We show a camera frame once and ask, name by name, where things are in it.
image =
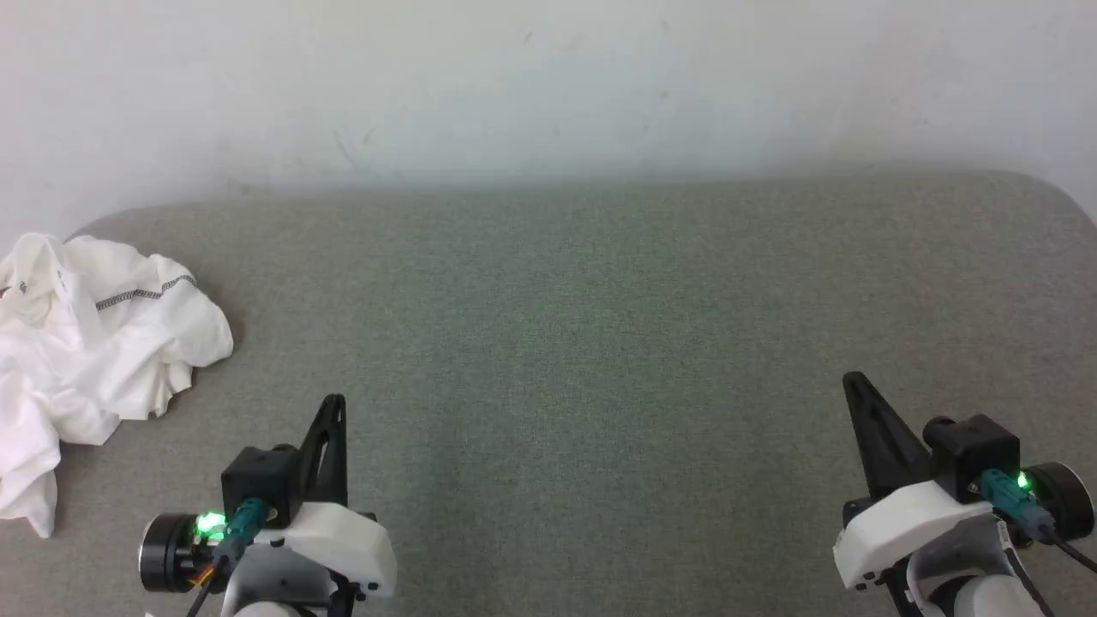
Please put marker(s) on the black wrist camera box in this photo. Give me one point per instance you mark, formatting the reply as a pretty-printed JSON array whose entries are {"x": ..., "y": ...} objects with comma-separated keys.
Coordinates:
[
  {"x": 977, "y": 450},
  {"x": 257, "y": 476}
]

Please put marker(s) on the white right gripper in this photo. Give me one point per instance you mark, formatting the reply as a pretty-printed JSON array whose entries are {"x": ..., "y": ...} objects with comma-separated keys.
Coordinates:
[{"x": 908, "y": 518}]

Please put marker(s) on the white t-shirt with grey stitching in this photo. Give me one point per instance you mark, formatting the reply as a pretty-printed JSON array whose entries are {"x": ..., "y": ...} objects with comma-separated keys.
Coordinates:
[{"x": 86, "y": 360}]

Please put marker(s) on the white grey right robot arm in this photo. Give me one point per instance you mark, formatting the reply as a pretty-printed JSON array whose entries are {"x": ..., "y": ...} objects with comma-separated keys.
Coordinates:
[{"x": 986, "y": 600}]

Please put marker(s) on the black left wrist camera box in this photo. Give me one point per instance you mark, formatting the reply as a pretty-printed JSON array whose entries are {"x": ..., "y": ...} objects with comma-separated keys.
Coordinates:
[{"x": 257, "y": 476}]

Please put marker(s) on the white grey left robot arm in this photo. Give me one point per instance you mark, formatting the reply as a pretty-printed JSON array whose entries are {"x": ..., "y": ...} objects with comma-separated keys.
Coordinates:
[{"x": 167, "y": 553}]

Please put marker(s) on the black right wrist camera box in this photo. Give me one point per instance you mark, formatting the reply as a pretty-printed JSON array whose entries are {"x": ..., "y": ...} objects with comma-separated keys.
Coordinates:
[{"x": 977, "y": 450}]

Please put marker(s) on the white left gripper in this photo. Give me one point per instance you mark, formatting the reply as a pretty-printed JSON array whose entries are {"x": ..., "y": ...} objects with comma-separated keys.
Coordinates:
[{"x": 343, "y": 540}]

